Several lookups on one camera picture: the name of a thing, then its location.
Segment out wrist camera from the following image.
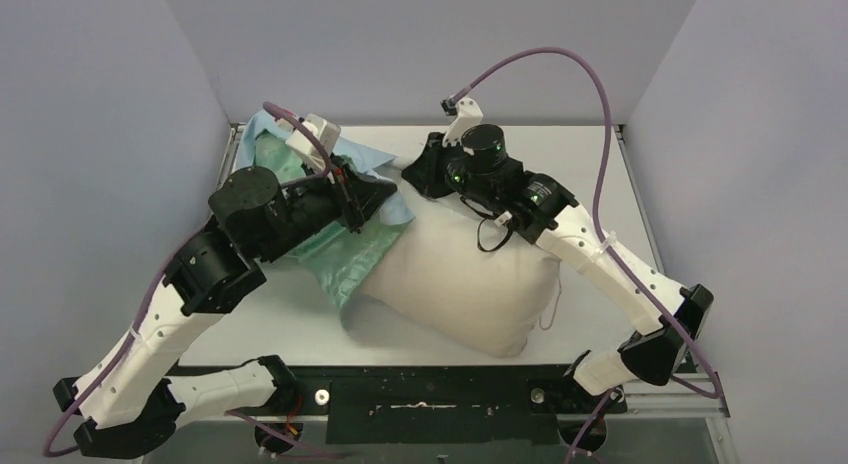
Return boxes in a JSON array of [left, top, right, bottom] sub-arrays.
[[441, 97, 483, 147], [276, 114, 341, 174]]

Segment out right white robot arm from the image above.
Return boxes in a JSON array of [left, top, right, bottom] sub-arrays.
[[402, 124, 714, 411]]

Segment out white pillow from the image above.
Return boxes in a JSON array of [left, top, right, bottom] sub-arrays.
[[340, 182, 560, 358]]

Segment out aluminium frame rail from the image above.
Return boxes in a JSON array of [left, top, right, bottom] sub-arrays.
[[122, 123, 246, 464]]

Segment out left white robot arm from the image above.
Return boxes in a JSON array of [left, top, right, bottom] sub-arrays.
[[53, 158, 397, 460]]

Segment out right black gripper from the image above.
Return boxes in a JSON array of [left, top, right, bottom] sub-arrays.
[[405, 131, 496, 205]]

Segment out green and blue pillowcase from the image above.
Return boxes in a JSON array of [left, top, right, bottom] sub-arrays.
[[234, 110, 415, 310]]

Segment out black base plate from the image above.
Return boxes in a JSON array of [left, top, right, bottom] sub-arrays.
[[165, 361, 627, 447]]

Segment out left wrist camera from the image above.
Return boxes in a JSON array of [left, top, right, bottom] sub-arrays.
[[276, 114, 341, 174]]

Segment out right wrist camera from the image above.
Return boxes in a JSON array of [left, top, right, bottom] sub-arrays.
[[441, 97, 483, 147]]

